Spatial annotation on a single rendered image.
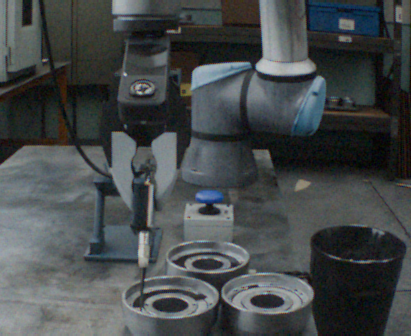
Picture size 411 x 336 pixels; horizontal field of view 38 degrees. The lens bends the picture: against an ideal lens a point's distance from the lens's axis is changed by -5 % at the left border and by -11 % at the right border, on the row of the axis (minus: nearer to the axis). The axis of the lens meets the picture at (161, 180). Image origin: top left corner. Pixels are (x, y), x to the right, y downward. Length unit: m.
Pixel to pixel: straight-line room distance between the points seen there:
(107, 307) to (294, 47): 0.60
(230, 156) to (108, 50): 3.36
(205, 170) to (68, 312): 0.55
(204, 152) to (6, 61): 1.83
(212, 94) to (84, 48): 3.39
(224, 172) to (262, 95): 0.17
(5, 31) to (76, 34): 1.71
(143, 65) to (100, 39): 3.90
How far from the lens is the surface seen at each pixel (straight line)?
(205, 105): 1.21
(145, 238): 0.69
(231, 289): 0.73
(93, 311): 0.75
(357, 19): 4.30
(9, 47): 2.90
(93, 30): 4.53
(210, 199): 0.92
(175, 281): 0.74
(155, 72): 0.62
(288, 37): 1.13
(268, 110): 1.16
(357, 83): 4.83
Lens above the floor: 1.15
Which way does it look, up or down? 16 degrees down
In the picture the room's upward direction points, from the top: straight up
